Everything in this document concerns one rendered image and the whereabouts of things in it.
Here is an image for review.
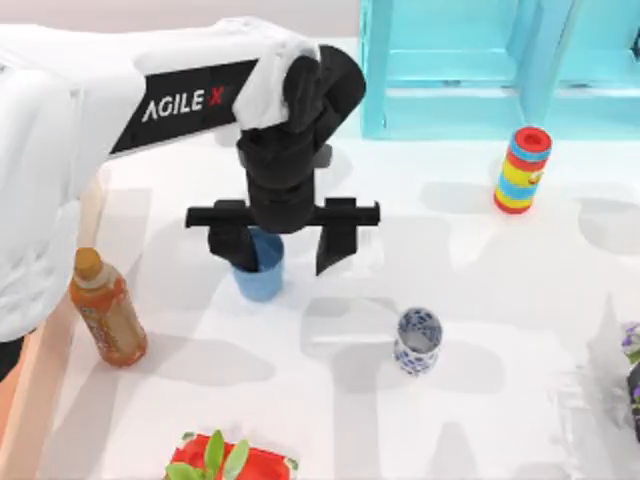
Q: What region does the red plant pot with greenery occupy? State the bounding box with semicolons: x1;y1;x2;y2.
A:
164;429;302;480

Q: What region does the shallow salmon-coloured box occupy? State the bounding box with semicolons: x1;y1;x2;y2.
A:
0;167;109;480

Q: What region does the black pot with purple flowers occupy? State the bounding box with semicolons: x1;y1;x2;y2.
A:
619;322;640;444

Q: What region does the stack of coloured rings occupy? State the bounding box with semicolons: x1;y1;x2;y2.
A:
493;125;553;216

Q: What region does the blue and white patterned cup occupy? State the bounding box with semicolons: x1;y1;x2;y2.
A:
393;307;445;378

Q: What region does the light blue cup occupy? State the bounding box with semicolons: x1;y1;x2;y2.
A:
233;227;287;303

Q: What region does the light blue rack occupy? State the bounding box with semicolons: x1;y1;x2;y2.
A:
358;0;640;142

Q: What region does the brown tea bottle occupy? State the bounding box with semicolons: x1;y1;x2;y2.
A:
68;247;149;368

